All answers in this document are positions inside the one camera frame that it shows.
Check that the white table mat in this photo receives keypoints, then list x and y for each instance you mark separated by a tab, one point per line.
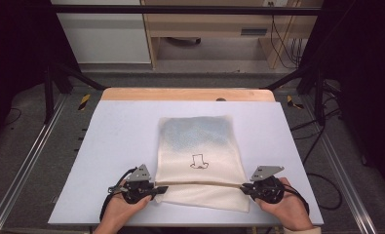
125	130

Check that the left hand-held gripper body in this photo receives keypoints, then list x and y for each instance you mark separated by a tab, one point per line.
138	190

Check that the white mesh laundry bag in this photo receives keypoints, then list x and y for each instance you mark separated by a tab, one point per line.
200	146

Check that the aluminium floor rail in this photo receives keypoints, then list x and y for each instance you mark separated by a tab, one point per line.
27	156
342	175

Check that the black horizontal frame bar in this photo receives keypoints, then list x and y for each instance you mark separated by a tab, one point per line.
180	9

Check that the black curtain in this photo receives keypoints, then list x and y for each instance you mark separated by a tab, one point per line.
368	81
14	65

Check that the white cabinet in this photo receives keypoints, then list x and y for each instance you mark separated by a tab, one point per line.
105	35

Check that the yellow black tape piece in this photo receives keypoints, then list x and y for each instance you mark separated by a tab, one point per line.
292	103
84	101

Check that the grey desk label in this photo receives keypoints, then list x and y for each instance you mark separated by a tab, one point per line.
253	31

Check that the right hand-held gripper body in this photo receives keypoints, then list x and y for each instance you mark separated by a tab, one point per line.
268	190

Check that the person's left hand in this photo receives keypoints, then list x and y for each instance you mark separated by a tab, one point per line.
122	211

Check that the light wooden desk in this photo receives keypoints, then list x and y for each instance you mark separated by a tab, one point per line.
212	22

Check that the person's right hand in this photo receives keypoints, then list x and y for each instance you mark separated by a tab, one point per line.
287	211

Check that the black metal frame stand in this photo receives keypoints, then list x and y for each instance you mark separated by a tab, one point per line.
319	94
48	94

